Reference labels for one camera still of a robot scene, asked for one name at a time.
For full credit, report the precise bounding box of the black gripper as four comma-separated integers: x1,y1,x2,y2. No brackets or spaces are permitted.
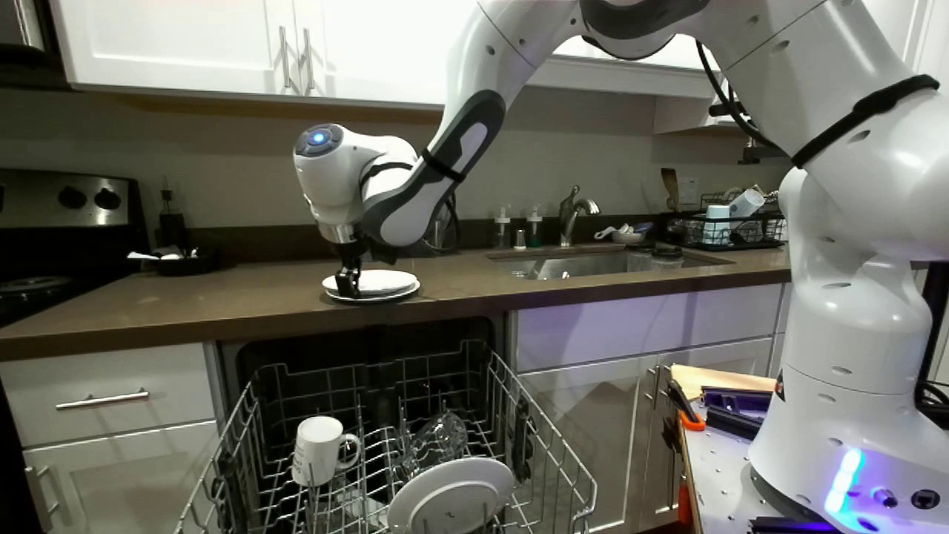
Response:
335,240,370,301

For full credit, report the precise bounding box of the white plate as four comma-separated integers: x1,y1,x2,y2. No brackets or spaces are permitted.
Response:
387,455,520,534
321,283,422,307
323,264,424,301

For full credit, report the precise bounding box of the dishwasher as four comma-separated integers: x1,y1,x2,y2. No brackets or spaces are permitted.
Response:
213,315,516,534

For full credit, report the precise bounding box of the brown kitchen countertop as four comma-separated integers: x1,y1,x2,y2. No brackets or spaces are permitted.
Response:
0,247,794,364

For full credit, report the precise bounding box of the black pan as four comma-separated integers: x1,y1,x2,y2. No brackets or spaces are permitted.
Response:
126,247,228,280

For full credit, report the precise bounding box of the white mug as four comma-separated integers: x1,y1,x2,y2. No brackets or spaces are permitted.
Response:
292,413,364,489

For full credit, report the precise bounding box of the clear drinking glass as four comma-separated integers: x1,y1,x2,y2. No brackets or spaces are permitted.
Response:
419,406,474,465

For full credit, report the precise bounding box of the dark bottle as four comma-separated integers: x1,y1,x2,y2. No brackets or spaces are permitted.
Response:
154,181,192,253

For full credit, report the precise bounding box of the chrome faucet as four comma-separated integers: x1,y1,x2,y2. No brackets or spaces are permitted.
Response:
553,188,606,250

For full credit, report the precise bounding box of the steel kitchen sink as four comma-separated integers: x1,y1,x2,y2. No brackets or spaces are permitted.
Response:
486,247,735,286

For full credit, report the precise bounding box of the white sink base cabinet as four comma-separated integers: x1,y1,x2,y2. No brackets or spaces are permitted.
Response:
508,280,794,534

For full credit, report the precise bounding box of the black and steel stove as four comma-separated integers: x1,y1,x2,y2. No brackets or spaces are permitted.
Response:
0,167,151,330

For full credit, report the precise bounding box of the white drawer cabinet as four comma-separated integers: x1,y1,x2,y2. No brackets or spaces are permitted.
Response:
0,339,228,534

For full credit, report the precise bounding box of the dish brush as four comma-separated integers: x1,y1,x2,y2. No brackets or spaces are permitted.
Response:
660,167,682,218

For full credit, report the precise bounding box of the orange and black tool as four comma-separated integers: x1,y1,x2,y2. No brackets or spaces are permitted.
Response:
662,370,713,436

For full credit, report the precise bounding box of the black dish drying rack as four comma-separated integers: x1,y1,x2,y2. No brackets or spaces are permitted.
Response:
662,204,791,253

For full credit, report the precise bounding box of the wooden board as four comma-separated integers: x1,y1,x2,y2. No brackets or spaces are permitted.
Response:
668,361,780,403

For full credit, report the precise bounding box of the white container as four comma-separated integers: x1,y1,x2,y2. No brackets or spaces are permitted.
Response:
728,188,771,219

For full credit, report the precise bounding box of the black flat device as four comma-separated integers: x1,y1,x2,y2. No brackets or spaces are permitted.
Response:
697,387,780,439

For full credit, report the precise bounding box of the grey robot mounting table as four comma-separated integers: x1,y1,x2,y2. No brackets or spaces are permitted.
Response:
674,419,949,534

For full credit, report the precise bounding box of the black stand pole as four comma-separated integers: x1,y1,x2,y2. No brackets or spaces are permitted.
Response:
915,262,949,430

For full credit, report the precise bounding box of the wire dishwasher rack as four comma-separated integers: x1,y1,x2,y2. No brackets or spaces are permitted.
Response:
173,351,602,534

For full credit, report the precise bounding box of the white cabinet with two handles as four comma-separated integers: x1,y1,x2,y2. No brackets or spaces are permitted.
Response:
49,0,486,112

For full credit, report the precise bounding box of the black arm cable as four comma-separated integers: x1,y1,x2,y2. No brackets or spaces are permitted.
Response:
424,43,944,262

